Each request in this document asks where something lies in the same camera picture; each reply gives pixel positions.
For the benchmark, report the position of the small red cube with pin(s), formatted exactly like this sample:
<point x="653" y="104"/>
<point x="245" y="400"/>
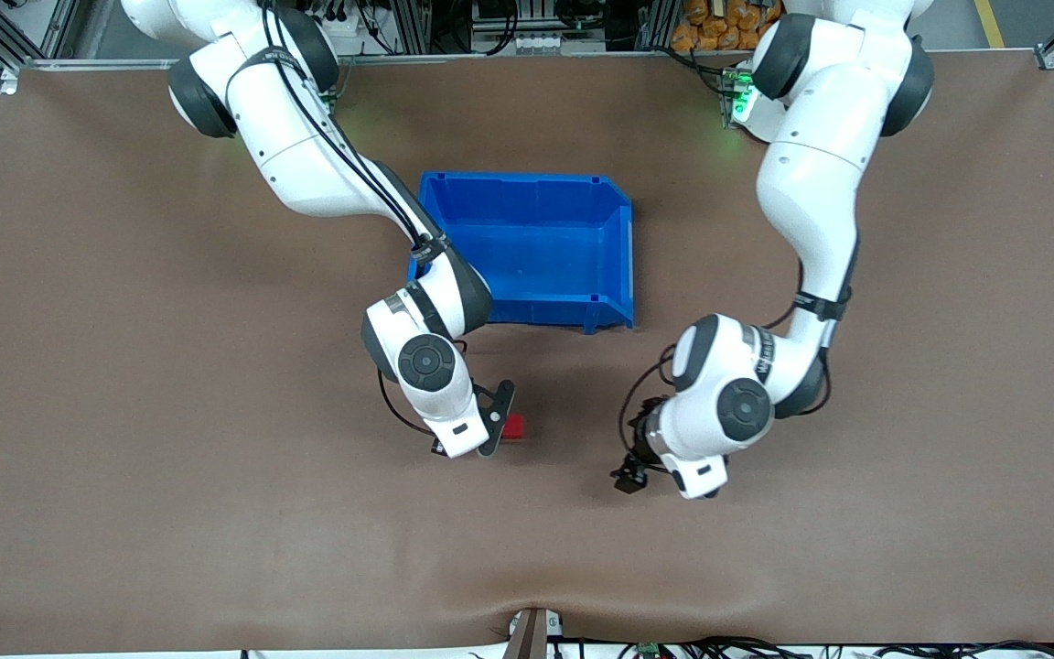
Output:
<point x="514" y="428"/>

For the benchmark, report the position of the small green circuit board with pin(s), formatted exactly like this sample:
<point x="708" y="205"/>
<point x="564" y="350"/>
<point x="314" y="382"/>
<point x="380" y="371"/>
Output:
<point x="648" y="651"/>

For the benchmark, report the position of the blue plastic storage bin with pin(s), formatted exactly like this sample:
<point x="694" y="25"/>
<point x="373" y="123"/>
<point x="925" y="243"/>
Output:
<point x="554" y="247"/>

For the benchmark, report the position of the white connector block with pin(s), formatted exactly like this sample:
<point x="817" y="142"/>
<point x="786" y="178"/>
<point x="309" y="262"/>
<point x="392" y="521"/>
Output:
<point x="545" y="43"/>

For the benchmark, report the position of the bag of orange items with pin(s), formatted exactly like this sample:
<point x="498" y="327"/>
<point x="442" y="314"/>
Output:
<point x="715" y="27"/>

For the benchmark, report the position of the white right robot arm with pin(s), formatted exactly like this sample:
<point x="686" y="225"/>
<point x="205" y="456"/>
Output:
<point x="307" y="156"/>

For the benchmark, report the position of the grey metal table bracket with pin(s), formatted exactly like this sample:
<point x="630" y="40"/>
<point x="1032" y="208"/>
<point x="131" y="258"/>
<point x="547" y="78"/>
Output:
<point x="532" y="633"/>

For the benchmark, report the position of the brown table mat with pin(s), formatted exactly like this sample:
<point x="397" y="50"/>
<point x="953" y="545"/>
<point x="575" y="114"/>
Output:
<point x="527" y="549"/>

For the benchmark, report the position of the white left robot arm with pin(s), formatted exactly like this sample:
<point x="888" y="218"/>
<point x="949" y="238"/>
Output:
<point x="820" y="165"/>

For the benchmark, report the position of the white power strip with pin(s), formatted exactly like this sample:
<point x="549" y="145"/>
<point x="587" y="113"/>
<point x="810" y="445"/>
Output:
<point x="349" y="37"/>

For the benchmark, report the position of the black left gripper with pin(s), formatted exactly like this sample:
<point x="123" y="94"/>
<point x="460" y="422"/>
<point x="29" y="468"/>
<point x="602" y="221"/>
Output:
<point x="644" y="455"/>

